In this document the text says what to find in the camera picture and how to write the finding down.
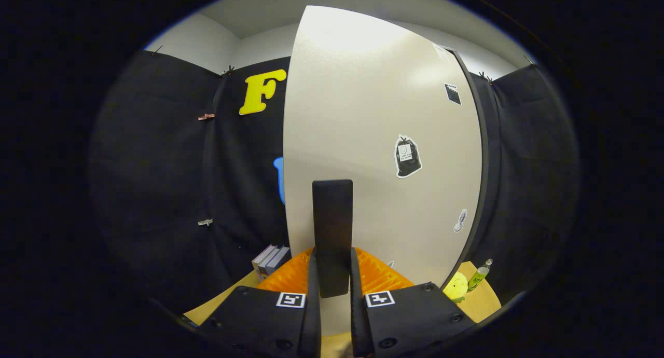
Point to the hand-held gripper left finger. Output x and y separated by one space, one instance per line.
259 321

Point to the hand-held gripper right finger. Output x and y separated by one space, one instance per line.
415 321

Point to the beige shoe cabinet door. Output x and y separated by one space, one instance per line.
363 114

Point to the yellow plush toy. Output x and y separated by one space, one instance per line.
456 286

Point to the pale spine book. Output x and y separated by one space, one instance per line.
268 262

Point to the green bottle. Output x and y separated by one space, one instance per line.
478 277

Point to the white clip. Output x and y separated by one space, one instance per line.
205 222

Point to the black backdrop cloth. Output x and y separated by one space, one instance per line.
155 166

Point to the pink clip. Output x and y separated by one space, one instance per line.
206 116

